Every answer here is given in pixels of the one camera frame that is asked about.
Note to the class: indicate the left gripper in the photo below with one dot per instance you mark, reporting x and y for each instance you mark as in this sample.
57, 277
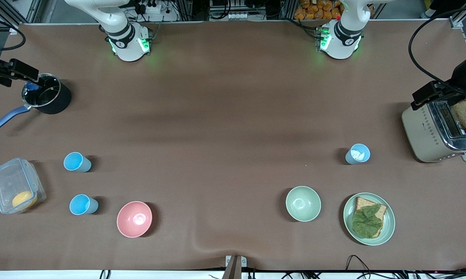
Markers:
461, 74

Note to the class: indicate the blue plastic cup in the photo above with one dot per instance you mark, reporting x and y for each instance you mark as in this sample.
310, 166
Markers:
74, 162
80, 204
349, 159

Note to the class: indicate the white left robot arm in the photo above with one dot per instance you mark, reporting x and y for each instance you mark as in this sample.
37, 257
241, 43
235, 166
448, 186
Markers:
339, 42

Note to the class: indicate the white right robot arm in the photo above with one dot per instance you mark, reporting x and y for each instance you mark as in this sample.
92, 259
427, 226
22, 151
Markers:
126, 42

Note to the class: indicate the dark toast slice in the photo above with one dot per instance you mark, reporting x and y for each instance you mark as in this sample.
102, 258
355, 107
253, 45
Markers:
459, 116

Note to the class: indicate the silver toaster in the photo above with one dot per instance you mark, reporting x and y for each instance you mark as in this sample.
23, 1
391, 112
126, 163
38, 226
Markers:
423, 135

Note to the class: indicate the crumpled white paper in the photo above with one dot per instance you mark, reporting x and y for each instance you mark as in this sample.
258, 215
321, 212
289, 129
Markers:
359, 155

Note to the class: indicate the clear plastic storage container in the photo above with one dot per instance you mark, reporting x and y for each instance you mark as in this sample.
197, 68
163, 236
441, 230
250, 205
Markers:
8, 182

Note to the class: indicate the brown bread slice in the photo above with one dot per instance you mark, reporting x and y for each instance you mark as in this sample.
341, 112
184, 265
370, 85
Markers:
361, 203

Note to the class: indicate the yellow orange fruit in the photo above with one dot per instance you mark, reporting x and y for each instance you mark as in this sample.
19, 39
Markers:
23, 199

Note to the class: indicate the pale green plate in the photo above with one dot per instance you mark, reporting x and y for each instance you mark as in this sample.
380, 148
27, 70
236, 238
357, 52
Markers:
389, 228

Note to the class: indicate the power strip with plugs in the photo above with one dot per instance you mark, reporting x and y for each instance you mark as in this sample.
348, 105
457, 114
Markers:
149, 7

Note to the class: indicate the green lettuce leaf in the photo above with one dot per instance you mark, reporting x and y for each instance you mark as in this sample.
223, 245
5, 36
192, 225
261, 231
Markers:
366, 223

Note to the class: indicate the orange snack bags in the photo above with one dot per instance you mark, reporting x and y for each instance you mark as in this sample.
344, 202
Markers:
318, 9

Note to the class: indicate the pale green bowl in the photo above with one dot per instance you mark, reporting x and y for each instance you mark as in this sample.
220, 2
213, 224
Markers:
302, 203

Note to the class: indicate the pink bowl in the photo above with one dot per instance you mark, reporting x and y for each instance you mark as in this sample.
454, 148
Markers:
134, 219

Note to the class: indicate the brown table mat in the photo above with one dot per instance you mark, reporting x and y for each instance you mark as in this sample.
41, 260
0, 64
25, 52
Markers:
233, 116

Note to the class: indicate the white power strip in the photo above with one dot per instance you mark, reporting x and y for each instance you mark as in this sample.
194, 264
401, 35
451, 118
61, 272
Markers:
237, 16

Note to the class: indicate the aluminium frame strut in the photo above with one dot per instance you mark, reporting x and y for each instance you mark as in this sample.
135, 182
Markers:
180, 7
286, 7

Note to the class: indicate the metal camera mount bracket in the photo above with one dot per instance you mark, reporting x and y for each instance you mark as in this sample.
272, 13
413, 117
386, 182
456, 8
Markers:
235, 267

